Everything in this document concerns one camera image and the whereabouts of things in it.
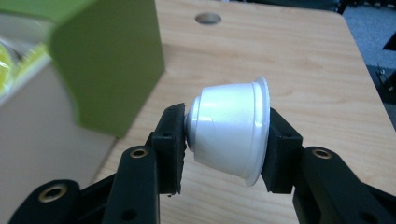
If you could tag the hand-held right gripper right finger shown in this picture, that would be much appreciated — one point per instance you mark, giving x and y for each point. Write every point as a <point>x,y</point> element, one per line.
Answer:
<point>314,180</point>

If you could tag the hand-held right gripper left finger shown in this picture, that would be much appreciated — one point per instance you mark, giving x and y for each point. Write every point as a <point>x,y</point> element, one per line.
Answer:
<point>146,174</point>

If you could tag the white coffee capsule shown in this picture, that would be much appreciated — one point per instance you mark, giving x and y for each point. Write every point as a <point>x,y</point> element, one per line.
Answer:
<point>229,130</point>

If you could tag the white cardboard capsule box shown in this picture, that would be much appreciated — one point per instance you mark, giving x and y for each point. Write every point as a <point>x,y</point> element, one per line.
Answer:
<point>40,143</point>

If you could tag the green box with lid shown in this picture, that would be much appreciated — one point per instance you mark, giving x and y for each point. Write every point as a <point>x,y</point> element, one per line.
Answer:
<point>109,68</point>

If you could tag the black stand with bolted base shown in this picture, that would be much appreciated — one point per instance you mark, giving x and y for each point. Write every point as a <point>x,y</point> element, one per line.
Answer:
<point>386,84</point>

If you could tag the green-topped coffee capsule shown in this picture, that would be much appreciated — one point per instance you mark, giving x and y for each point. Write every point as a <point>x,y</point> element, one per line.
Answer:
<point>4,70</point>

